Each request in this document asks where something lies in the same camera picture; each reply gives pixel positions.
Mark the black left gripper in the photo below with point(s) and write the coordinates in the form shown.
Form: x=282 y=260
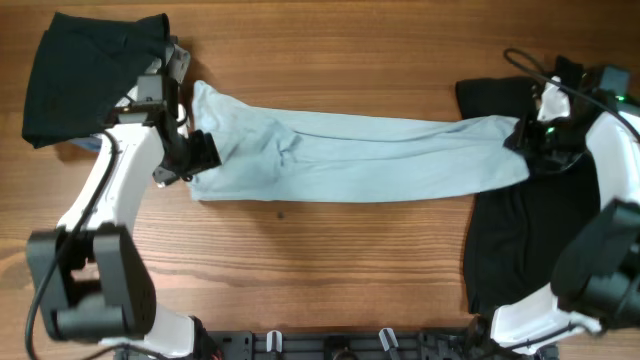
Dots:
x=207 y=157

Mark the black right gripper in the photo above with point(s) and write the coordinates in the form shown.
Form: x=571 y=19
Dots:
x=521 y=140

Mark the light blue polo shirt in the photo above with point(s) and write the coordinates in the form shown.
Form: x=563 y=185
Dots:
x=283 y=155

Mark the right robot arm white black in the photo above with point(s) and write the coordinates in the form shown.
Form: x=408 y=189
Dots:
x=593 y=281

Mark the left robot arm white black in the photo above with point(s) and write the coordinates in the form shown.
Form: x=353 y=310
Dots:
x=91 y=284

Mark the folded blue garment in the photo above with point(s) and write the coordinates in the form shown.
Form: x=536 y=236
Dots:
x=91 y=143

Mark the black garment on right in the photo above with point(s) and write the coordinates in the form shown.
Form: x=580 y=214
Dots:
x=517 y=233

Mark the folded grey garment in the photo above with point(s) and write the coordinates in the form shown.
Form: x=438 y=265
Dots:
x=178 y=62

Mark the folded black garment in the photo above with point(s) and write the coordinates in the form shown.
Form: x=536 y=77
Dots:
x=82 y=69

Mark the white clip left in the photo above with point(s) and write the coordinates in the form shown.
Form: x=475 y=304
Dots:
x=274 y=342

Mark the white clip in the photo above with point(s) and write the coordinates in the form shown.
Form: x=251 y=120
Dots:
x=388 y=339
x=274 y=342

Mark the white clip right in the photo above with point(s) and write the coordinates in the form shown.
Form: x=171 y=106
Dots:
x=388 y=339

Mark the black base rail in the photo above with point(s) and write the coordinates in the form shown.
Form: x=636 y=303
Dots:
x=429 y=344

